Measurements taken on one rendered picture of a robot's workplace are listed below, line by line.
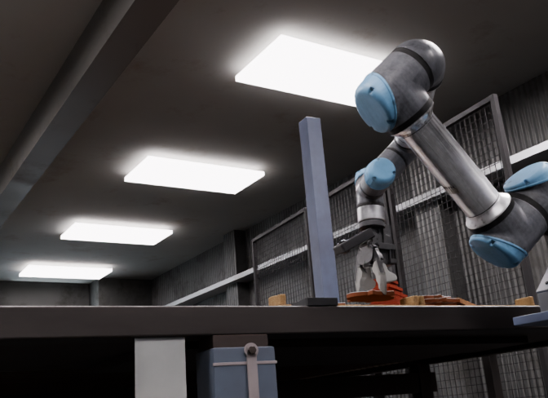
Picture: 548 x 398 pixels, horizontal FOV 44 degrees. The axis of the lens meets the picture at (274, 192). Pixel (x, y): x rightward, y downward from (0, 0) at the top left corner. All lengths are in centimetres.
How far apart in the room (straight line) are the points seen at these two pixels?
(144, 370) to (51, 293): 1038
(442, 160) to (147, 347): 72
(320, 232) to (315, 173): 36
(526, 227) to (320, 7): 293
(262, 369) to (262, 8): 311
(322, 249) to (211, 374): 259
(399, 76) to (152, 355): 75
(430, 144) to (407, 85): 14
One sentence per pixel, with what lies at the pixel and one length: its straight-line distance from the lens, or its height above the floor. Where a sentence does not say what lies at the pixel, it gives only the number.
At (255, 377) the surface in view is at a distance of 140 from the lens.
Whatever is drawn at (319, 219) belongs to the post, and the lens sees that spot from 396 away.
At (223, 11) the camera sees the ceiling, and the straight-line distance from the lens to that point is 427.
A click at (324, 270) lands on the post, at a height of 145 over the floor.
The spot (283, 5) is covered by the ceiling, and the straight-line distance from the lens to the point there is 425.
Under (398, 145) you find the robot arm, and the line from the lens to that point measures 184.
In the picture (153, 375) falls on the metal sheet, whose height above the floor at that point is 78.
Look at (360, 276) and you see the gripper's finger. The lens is 187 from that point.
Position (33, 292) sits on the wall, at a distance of 1164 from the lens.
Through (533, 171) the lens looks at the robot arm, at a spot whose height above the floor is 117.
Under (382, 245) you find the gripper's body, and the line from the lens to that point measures 186.
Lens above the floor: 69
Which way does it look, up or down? 18 degrees up
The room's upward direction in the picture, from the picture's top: 5 degrees counter-clockwise
